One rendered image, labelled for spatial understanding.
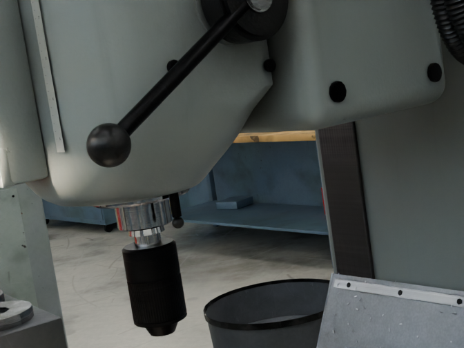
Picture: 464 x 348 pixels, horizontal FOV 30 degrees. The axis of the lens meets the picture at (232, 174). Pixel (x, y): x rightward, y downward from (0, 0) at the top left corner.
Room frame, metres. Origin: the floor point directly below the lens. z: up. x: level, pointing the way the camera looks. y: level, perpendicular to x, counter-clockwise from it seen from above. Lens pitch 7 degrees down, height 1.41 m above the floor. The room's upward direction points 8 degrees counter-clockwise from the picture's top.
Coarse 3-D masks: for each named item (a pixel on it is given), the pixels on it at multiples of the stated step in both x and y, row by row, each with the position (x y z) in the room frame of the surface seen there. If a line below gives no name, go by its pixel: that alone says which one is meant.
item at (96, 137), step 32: (224, 0) 0.65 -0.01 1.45; (256, 0) 0.66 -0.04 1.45; (288, 0) 0.69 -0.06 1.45; (224, 32) 0.64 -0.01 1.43; (256, 32) 0.66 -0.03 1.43; (192, 64) 0.62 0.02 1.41; (160, 96) 0.60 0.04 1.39; (96, 128) 0.57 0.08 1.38; (128, 128) 0.58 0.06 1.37; (96, 160) 0.57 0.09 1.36
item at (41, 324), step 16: (0, 304) 1.02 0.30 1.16; (16, 304) 1.01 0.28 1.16; (0, 320) 0.95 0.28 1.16; (16, 320) 0.96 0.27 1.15; (32, 320) 0.97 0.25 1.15; (48, 320) 0.96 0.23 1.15; (0, 336) 0.93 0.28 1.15; (16, 336) 0.94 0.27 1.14; (32, 336) 0.95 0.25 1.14; (48, 336) 0.96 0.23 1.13; (64, 336) 0.97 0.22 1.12
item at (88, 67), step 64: (64, 0) 0.63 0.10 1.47; (128, 0) 0.63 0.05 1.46; (192, 0) 0.67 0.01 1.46; (64, 64) 0.63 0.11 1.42; (128, 64) 0.63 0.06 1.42; (256, 64) 0.70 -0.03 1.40; (64, 128) 0.64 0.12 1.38; (192, 128) 0.67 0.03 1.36; (64, 192) 0.66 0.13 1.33; (128, 192) 0.66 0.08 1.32
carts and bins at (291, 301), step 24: (240, 288) 2.92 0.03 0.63; (264, 288) 2.94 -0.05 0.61; (288, 288) 2.93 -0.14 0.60; (312, 288) 2.89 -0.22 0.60; (216, 312) 2.82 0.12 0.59; (240, 312) 2.90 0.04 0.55; (264, 312) 2.93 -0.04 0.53; (288, 312) 2.93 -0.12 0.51; (312, 312) 2.89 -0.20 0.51; (216, 336) 2.61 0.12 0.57; (240, 336) 2.52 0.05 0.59; (264, 336) 2.49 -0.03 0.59; (288, 336) 2.49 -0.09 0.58; (312, 336) 2.50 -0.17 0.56
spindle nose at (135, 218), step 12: (144, 204) 0.71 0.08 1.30; (156, 204) 0.72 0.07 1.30; (168, 204) 0.73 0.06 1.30; (120, 216) 0.72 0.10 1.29; (132, 216) 0.71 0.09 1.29; (144, 216) 0.71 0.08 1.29; (156, 216) 0.72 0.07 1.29; (168, 216) 0.73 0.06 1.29; (120, 228) 0.72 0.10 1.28; (132, 228) 0.71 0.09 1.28; (144, 228) 0.71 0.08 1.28
